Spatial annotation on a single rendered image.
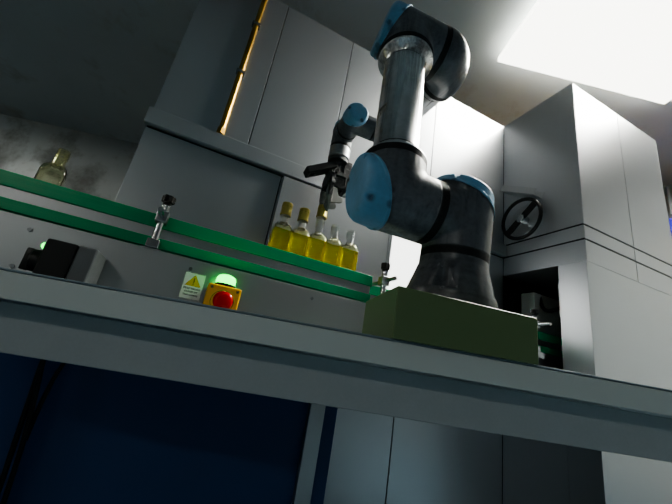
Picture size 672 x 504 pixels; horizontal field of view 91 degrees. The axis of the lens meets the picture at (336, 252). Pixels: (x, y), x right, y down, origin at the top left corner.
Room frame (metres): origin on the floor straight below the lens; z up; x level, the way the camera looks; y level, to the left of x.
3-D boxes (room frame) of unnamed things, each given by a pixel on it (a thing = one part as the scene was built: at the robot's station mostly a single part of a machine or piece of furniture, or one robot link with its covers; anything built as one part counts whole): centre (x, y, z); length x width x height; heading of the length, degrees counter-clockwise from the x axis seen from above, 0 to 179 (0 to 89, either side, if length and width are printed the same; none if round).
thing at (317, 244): (1.01, 0.07, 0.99); 0.06 x 0.06 x 0.21; 21
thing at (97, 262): (0.63, 0.49, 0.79); 0.08 x 0.08 x 0.08; 21
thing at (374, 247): (1.25, -0.18, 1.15); 0.90 x 0.03 x 0.34; 111
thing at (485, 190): (0.54, -0.20, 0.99); 0.13 x 0.12 x 0.14; 106
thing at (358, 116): (0.92, 0.00, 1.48); 0.11 x 0.11 x 0.08; 16
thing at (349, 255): (1.06, -0.04, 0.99); 0.06 x 0.06 x 0.21; 21
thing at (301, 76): (1.70, -0.25, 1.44); 2.34 x 0.79 x 1.38; 111
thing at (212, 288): (0.74, 0.23, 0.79); 0.07 x 0.07 x 0.07; 21
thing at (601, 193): (1.48, -1.22, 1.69); 0.70 x 0.37 x 0.89; 111
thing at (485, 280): (0.55, -0.20, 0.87); 0.15 x 0.15 x 0.10
